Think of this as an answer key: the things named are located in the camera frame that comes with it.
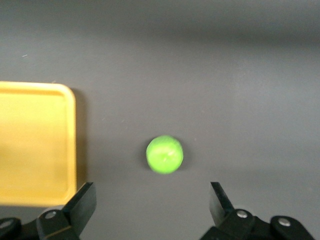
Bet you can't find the green apple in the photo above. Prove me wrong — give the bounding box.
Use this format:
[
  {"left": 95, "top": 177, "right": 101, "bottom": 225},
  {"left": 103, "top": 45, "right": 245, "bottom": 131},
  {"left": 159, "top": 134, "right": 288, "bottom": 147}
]
[{"left": 145, "top": 135, "right": 185, "bottom": 175}]

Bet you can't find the yellow plastic tray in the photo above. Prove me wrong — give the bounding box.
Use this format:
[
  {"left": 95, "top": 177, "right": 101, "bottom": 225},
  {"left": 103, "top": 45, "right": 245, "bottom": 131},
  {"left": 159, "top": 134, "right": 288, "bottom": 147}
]
[{"left": 0, "top": 81, "right": 77, "bottom": 207}]

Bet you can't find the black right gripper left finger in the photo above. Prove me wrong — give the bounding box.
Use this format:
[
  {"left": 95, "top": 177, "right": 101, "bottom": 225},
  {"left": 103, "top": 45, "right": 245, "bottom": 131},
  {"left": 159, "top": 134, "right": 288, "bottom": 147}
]
[{"left": 36, "top": 181, "right": 97, "bottom": 240}]

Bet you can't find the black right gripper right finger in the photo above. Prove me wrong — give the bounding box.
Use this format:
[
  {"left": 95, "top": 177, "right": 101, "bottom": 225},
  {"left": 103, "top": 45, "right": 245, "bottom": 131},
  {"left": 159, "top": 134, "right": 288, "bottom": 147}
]
[{"left": 201, "top": 181, "right": 256, "bottom": 240}]

